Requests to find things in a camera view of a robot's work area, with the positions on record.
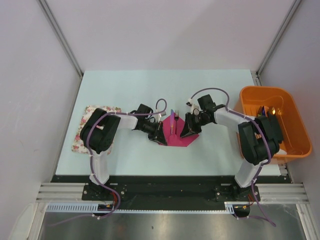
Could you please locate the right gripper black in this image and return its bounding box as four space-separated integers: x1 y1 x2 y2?
180 112 211 138

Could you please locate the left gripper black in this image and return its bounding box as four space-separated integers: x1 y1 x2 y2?
140 119 167 146

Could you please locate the pink paper napkin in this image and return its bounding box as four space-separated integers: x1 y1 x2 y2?
162 116 199 147

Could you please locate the black fork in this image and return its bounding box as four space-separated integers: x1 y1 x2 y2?
174 110 179 135

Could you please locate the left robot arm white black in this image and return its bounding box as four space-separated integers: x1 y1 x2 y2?
80 104 167 200

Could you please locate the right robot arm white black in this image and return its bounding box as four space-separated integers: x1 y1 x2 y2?
180 94 282 201

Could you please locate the floral cloth mat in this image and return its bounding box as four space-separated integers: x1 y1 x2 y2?
71 105 122 154

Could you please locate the orange plastic basin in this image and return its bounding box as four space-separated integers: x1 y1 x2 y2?
233 86 312 164

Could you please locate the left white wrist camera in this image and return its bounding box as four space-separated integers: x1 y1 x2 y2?
154 111 167 123

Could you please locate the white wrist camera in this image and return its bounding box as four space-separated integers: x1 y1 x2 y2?
186 98 201 115
154 111 167 123

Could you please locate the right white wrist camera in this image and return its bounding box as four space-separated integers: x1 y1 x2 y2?
186 98 201 115

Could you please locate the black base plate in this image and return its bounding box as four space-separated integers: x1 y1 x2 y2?
51 175 292 211

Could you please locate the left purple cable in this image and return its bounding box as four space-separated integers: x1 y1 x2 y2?
47 98 168 227

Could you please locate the purple cable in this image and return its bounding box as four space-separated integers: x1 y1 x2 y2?
47 98 168 227
189 87 277 228

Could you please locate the right aluminium corner post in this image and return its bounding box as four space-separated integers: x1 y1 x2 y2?
255 0 303 78

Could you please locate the aluminium corner post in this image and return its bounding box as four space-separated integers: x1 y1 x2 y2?
255 0 303 78
36 0 84 75

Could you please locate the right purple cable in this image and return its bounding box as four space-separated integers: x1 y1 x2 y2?
189 87 277 228

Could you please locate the aluminium rail frame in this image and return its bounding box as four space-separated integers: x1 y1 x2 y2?
36 183 309 204

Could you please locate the white cable duct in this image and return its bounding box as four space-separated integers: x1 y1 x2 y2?
46 203 234 214

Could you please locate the left aluminium corner post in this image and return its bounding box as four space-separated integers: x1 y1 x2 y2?
36 0 84 75

